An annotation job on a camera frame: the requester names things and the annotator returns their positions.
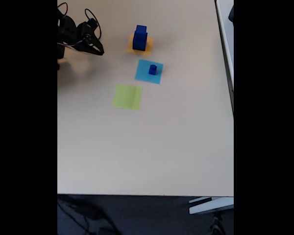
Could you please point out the small blue cube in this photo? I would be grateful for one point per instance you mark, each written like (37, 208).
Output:
(152, 71)

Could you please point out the orange paper square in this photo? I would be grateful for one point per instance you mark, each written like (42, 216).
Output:
(149, 49)

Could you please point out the blue paper square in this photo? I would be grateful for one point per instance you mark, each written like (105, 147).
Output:
(142, 72)

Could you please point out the green paper square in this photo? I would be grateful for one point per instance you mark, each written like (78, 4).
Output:
(126, 98)

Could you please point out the large blue cube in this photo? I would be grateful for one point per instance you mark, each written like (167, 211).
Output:
(139, 45)

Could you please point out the medium blue cube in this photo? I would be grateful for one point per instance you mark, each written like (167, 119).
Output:
(141, 29)

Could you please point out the dark object on desk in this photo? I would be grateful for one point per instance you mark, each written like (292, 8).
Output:
(231, 13)

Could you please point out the white table foot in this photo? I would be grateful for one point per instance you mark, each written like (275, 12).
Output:
(210, 206)

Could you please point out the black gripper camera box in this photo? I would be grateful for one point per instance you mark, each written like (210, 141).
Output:
(92, 24)

